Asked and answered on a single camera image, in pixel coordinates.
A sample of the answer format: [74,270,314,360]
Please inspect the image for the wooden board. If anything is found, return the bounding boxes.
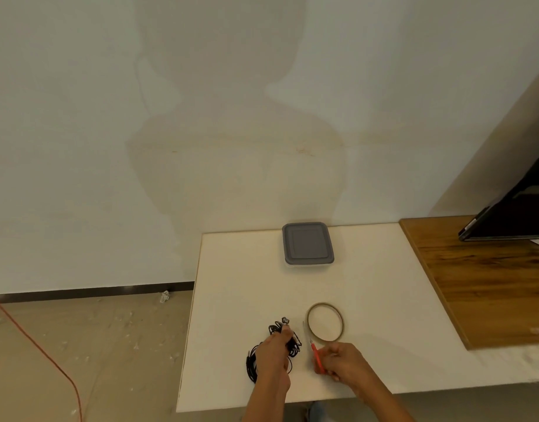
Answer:
[399,215,539,352]

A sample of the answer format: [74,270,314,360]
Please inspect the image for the grey lidded container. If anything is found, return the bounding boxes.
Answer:
[281,222,336,267]

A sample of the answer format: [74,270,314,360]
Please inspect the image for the red scissors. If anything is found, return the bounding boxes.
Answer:
[309,339,327,376]

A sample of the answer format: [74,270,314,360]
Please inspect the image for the person's right hand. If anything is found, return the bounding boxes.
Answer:
[313,341,377,395]

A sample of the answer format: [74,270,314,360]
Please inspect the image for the person's grey trouser leg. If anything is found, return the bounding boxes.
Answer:
[306,401,328,422]

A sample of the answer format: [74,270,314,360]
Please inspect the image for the clear tape roll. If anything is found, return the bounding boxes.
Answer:
[304,302,347,345]

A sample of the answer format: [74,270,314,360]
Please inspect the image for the red power cable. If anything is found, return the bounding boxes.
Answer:
[0,294,84,422]

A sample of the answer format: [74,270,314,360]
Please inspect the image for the black earphones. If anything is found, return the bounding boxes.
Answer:
[245,342,293,386]

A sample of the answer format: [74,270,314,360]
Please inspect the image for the person's left hand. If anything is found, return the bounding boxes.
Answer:
[253,325,295,393]

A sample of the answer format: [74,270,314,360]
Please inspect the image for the black earphone cable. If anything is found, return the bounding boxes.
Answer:
[268,317,303,359]

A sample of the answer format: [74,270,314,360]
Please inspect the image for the black television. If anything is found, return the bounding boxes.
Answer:
[457,147,539,243]

